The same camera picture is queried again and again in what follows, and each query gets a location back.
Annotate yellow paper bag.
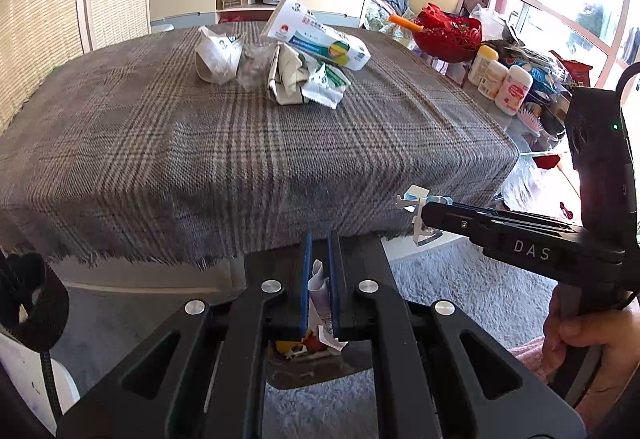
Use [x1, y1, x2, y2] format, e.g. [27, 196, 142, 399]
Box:
[276, 341, 306, 357]

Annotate red cylindrical can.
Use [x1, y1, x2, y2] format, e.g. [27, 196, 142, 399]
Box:
[303, 334, 326, 353]

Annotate black trash bin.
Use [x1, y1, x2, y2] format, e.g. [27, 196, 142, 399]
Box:
[266, 341, 372, 390]

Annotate white paper cup trash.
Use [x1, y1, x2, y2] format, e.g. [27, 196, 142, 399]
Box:
[194, 26, 244, 85]

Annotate person's right hand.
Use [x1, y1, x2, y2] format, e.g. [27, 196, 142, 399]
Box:
[542, 286, 639, 393]

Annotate pink label white bottle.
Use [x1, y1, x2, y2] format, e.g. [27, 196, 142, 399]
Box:
[494, 66, 533, 116]

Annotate yellow capped white bottle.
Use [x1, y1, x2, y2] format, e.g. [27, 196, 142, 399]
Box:
[468, 45, 499, 86]

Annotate white cream bottle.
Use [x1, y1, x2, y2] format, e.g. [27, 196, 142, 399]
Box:
[477, 60, 508, 100]

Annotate red plastic basket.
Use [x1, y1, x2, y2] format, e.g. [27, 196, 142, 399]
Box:
[413, 4, 483, 63]

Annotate white green medicine packet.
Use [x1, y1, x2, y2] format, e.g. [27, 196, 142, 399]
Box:
[302, 63, 352, 110]

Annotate white black line paper bag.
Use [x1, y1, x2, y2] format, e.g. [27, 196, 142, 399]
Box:
[267, 43, 320, 106]

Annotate long white medicine box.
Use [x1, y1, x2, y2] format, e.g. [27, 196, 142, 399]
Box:
[262, 0, 371, 71]

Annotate grey plaid tablecloth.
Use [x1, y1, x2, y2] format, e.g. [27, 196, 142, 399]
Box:
[1, 29, 518, 266]

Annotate white wooden TV cabinet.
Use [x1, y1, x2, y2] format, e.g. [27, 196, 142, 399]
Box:
[149, 0, 367, 28]

